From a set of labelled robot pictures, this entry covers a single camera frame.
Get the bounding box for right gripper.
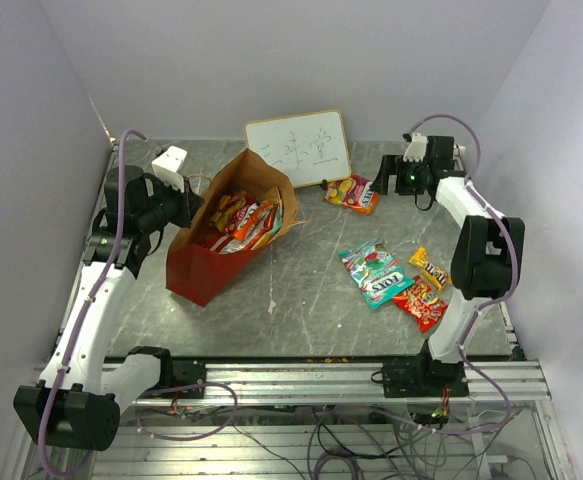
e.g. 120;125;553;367
370;155;430;196

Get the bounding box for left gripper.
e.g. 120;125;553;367
138;173;206;233

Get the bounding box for red Doritos bag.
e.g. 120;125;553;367
195;229;255;255

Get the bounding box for red brown paper bag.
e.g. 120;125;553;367
166;149;299;306

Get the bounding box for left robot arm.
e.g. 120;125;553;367
13;160;204;451

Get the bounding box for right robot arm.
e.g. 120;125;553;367
371;133;525;364

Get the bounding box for teal Fox's candy bag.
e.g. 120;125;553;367
338;239;414;310

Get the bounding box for yellow M&M's bag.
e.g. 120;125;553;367
408;246;450;291

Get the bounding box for red snack mix bag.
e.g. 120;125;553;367
393;276;448;333

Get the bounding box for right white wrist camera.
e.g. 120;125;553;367
403;132;428;163

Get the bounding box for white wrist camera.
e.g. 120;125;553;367
151;146;188;193
403;132;428;163

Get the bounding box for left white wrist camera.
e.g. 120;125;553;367
151;146;188;193

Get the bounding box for small whiteboard yellow frame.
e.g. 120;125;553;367
245;110;352;188

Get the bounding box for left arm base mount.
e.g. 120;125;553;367
114;354;207;402

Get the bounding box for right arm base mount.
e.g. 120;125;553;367
370;354;469;398

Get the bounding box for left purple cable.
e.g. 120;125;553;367
36;128;237;477

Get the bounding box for aluminium rail frame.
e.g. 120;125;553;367
0;141;572;480

